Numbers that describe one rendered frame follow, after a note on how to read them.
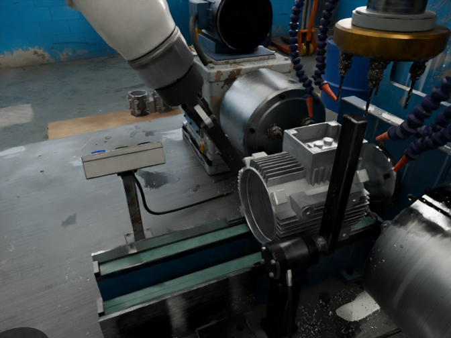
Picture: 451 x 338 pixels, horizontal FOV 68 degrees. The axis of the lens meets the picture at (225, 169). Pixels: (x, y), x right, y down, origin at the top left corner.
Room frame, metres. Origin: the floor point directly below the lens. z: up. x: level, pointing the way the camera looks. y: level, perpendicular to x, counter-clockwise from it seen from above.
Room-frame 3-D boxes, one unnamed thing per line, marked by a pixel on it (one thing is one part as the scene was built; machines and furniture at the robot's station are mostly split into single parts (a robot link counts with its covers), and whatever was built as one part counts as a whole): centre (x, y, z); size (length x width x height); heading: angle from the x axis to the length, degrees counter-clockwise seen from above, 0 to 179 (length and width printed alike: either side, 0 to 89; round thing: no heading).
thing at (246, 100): (0.92, -0.11, 1.04); 0.37 x 0.25 x 0.25; 22
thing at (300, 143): (0.57, -0.19, 1.11); 0.12 x 0.11 x 0.07; 112
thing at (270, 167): (0.55, -0.15, 1.02); 0.20 x 0.19 x 0.19; 112
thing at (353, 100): (0.65, -0.39, 0.97); 0.30 x 0.11 x 0.34; 22
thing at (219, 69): (1.14, -0.02, 0.99); 0.35 x 0.31 x 0.37; 22
